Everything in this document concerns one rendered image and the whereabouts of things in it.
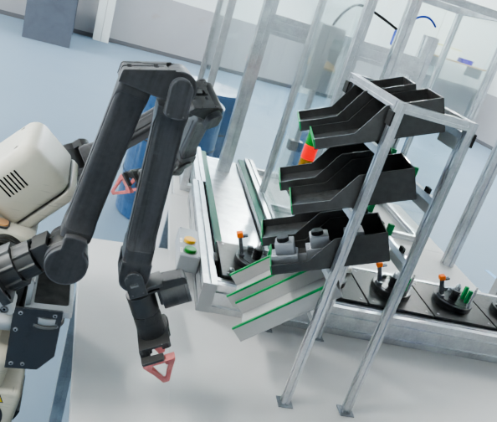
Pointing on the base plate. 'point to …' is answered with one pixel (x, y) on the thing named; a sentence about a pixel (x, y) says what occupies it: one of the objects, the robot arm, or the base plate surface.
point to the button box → (186, 261)
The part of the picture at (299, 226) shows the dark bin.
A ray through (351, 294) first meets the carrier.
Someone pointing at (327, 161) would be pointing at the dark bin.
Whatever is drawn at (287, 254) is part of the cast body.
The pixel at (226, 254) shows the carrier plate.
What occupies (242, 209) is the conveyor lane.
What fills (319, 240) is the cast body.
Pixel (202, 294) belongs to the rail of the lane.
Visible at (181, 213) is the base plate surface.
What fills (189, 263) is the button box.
